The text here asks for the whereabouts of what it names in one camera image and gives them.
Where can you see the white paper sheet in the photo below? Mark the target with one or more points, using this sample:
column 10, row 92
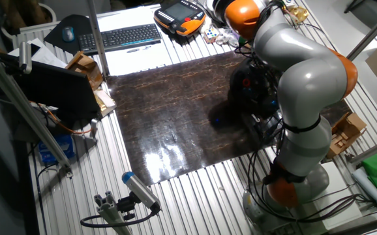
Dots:
column 136, row 62

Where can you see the black racing steering wheel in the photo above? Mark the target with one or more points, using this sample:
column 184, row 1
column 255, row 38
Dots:
column 247, row 89

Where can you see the plain silver camera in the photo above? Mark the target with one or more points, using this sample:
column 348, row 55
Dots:
column 25, row 57

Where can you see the black mouse pad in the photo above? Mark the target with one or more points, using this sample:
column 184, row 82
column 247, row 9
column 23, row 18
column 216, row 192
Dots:
column 77, row 27

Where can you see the black flat monitor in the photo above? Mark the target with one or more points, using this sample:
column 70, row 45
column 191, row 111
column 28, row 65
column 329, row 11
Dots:
column 54, row 88

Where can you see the dark brown marble mat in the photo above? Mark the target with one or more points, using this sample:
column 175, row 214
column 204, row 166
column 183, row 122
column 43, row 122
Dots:
column 162, row 114

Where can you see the open brown cardboard box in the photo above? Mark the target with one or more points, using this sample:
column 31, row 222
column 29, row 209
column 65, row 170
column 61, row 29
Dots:
column 345, row 134

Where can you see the white flat panel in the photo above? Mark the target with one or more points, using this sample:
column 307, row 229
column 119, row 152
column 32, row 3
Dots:
column 345, row 173

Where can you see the white paper stack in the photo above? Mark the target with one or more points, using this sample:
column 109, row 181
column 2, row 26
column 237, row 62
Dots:
column 45, row 55

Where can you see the white gold packet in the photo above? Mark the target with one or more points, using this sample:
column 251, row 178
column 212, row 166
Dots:
column 105, row 99

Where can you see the pale rolled sheet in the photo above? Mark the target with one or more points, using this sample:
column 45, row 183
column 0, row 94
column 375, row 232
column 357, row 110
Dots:
column 369, row 187

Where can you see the upright aluminium profile post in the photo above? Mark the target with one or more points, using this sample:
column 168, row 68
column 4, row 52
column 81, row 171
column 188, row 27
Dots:
column 98, row 39

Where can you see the blue packet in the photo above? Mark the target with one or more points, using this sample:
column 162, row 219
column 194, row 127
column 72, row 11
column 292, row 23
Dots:
column 56, row 150

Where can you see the white round bin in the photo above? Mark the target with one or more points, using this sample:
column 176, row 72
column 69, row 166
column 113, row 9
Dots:
column 54, row 14

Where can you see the brown cardboard box with flaps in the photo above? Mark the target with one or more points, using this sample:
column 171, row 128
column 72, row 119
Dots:
column 85, row 67

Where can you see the black computer keyboard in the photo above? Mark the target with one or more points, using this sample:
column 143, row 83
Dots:
column 120, row 37

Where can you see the silver orange robot arm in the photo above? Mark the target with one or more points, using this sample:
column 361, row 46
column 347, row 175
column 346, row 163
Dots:
column 309, row 81

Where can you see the low aluminium frame beam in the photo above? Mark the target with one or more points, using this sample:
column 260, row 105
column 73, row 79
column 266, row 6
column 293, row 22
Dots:
column 374, row 149

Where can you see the orange black teach pendant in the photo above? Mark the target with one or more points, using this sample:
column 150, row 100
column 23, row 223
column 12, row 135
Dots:
column 178, row 13

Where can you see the tall aluminium frame post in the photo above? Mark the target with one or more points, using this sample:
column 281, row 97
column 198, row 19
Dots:
column 371, row 35

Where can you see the silver camera with blue cap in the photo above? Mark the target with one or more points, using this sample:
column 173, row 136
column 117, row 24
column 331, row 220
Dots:
column 139, row 189

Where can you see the short aluminium profile stub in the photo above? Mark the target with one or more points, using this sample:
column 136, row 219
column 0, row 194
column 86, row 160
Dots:
column 110, row 215

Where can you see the golden shiny object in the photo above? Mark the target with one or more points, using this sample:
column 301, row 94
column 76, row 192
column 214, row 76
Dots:
column 300, row 13

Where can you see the colourful puzzle cube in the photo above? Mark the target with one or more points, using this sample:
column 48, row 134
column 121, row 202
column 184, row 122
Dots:
column 211, row 34

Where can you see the blue grey computer mouse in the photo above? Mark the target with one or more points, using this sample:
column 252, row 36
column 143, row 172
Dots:
column 68, row 34

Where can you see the long slanted aluminium beam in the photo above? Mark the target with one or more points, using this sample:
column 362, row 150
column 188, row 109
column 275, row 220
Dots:
column 23, row 106

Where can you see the clear plastic wrapper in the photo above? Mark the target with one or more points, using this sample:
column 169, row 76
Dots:
column 227, row 38

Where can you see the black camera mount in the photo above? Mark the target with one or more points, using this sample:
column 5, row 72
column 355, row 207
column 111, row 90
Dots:
column 126, row 205

